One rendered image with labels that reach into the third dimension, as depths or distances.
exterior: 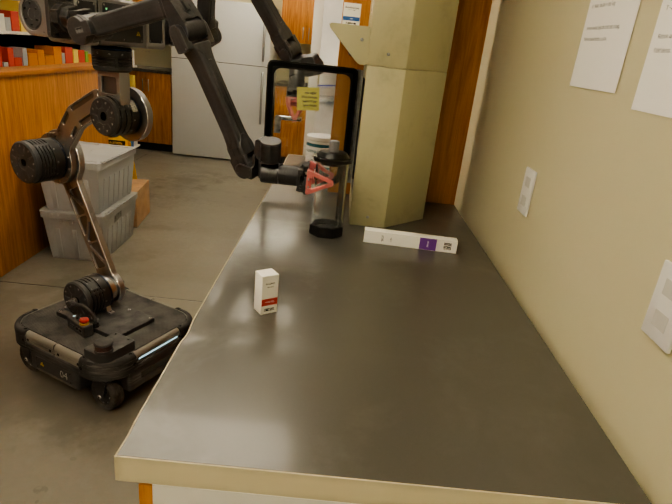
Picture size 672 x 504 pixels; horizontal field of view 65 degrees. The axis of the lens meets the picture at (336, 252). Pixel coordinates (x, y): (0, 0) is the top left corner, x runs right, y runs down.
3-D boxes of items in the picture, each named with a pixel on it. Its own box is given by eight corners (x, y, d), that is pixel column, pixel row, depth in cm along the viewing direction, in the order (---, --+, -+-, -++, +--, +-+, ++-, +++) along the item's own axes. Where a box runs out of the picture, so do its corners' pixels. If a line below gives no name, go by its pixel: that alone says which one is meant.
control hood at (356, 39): (364, 62, 177) (367, 30, 174) (367, 65, 147) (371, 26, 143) (330, 58, 177) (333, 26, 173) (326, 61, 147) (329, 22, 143)
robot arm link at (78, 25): (197, -19, 136) (169, -16, 129) (213, 36, 142) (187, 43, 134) (90, 13, 159) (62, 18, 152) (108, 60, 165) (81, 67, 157)
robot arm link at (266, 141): (253, 163, 156) (235, 174, 150) (253, 126, 149) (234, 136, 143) (287, 175, 152) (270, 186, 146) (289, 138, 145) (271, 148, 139)
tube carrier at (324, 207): (344, 225, 159) (352, 154, 152) (344, 237, 149) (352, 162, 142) (308, 221, 159) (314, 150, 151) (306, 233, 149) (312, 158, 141)
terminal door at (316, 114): (346, 184, 191) (359, 68, 176) (261, 177, 188) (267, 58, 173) (346, 183, 192) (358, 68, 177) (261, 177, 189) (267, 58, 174)
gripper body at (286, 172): (307, 161, 152) (281, 159, 152) (304, 169, 143) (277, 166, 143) (305, 183, 155) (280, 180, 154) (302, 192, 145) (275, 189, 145)
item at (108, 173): (139, 191, 382) (138, 146, 370) (103, 216, 326) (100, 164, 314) (82, 185, 382) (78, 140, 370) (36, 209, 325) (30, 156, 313)
